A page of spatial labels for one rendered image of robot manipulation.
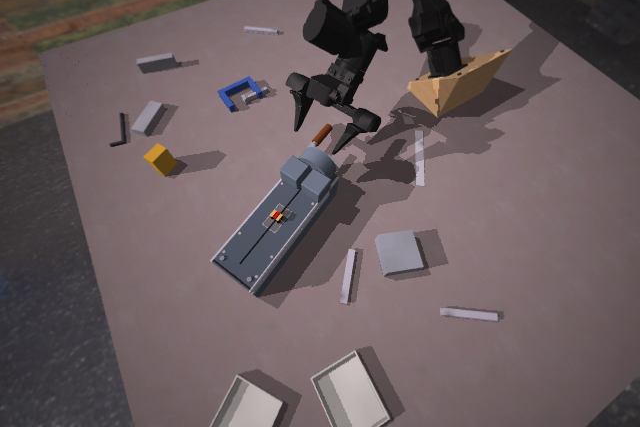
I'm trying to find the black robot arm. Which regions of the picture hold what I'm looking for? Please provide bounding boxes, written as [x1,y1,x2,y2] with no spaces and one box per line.
[303,0,468,107]

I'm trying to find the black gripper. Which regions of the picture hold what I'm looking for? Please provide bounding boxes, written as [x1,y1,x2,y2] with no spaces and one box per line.
[285,58,381,155]

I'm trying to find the blue c-clamp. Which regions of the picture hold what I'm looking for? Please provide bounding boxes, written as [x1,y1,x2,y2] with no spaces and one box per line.
[218,76,268,113]

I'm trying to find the black l-shaped rod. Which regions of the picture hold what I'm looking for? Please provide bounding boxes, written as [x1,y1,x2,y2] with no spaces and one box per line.
[109,113,126,147]

